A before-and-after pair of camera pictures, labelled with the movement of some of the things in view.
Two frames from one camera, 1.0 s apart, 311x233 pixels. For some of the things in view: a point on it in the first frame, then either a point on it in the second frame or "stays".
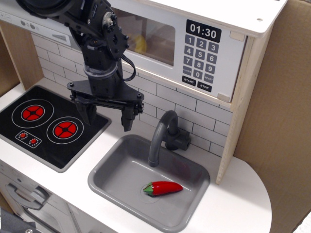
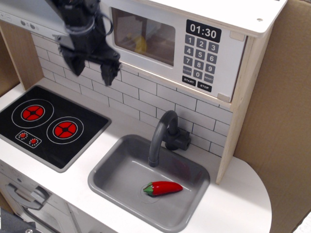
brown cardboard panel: [275, 142] stays
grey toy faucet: [166, 130] stays
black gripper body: [107, 89] -> [93, 44]
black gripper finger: [88, 110] -> [76, 64]
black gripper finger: [128, 114] -> [109, 71]
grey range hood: [12, 12] stays
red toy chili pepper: [160, 188] stays
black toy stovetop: [48, 126] stays
